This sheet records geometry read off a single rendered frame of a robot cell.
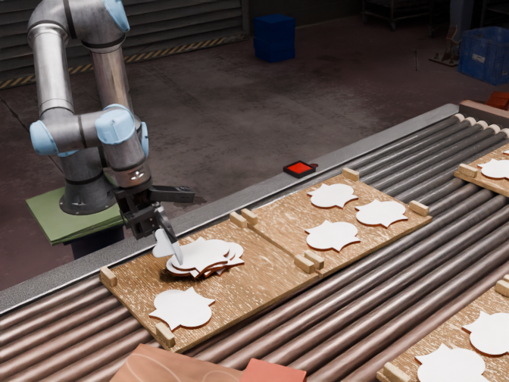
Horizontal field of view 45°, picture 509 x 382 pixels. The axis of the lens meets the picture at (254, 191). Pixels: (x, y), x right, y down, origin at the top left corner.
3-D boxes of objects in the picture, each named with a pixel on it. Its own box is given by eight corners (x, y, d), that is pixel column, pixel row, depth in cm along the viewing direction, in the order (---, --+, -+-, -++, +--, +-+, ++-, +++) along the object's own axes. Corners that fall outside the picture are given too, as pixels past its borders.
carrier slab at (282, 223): (238, 220, 174) (238, 216, 173) (343, 176, 195) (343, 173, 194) (322, 279, 149) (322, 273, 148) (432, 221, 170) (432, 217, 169)
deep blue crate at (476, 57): (455, 71, 567) (460, 31, 549) (488, 64, 582) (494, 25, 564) (495, 87, 527) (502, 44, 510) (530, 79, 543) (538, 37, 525)
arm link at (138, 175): (138, 151, 135) (151, 161, 128) (145, 170, 137) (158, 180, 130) (107, 165, 132) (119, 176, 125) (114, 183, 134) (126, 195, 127)
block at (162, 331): (155, 334, 131) (154, 324, 130) (163, 330, 132) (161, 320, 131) (170, 349, 127) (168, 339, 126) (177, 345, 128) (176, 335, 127)
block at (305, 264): (292, 264, 152) (292, 255, 150) (298, 261, 153) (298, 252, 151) (309, 275, 147) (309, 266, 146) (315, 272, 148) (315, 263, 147)
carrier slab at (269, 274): (98, 280, 151) (98, 274, 151) (232, 222, 173) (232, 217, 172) (173, 358, 127) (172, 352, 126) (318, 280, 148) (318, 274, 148)
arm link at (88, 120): (80, 107, 138) (80, 122, 129) (129, 98, 140) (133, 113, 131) (88, 139, 142) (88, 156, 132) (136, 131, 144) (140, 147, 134)
